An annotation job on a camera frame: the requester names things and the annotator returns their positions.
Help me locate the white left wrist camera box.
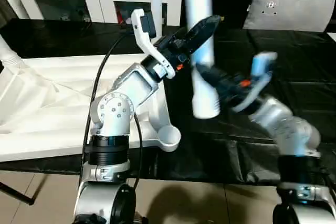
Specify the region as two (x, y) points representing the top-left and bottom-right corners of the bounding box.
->
(130, 8), (176, 80)

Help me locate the white plastic table top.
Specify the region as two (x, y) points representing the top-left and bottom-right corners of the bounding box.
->
(0, 52), (182, 163)

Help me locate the black metal frame bar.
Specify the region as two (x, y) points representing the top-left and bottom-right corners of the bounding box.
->
(0, 180), (36, 206)

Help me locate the brown rounded robot part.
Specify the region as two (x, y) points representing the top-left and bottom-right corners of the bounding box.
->
(132, 212), (149, 224)

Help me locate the light grey cushion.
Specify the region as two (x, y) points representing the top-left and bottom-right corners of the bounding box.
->
(243, 0), (334, 32)

